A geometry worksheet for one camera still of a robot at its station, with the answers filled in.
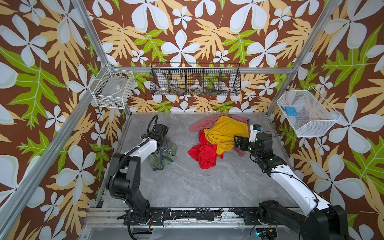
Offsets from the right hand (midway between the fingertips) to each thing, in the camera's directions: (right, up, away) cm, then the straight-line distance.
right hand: (239, 136), depth 82 cm
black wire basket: (-25, +38, +16) cm, 48 cm away
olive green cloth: (-45, -13, +5) cm, 47 cm away
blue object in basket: (+32, +15, +4) cm, 35 cm away
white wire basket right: (+38, +11, -5) cm, 40 cm away
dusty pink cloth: (-19, +7, +30) cm, 36 cm away
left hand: (-48, -4, +13) cm, 50 cm away
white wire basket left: (-73, +27, +2) cm, 78 cm away
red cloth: (-18, -10, +9) cm, 23 cm away
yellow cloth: (-7, +1, +11) cm, 14 cm away
